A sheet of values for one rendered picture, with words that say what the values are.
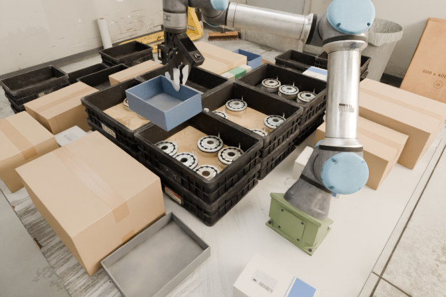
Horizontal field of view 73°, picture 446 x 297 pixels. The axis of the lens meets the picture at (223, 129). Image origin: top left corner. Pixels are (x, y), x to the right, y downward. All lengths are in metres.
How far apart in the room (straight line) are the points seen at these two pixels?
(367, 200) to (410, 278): 0.84
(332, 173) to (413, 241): 1.45
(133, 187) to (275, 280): 0.50
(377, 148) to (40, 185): 1.21
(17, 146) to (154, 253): 0.70
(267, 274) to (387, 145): 0.72
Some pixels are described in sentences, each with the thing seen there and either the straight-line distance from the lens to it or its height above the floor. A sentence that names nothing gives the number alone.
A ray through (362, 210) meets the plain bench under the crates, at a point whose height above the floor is 0.70.
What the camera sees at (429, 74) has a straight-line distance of 3.68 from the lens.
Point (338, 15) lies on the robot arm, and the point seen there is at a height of 1.39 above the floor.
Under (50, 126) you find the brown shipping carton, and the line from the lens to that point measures 1.56.
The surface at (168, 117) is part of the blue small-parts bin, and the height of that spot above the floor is 1.11.
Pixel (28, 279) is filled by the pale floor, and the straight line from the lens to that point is 2.09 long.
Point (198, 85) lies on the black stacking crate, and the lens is 1.69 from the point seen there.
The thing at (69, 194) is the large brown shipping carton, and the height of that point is 0.90.
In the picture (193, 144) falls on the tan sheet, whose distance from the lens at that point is 1.24.
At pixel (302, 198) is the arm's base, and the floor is 0.89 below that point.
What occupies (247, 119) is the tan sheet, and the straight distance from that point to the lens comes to 1.39.
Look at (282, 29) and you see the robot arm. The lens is 1.02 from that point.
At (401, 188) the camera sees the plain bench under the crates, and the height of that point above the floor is 0.70.
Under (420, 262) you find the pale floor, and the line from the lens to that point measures 2.17.
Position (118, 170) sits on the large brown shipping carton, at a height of 0.90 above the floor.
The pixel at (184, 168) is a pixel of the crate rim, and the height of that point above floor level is 0.93.
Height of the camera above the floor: 1.60
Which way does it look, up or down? 36 degrees down
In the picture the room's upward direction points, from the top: straight up
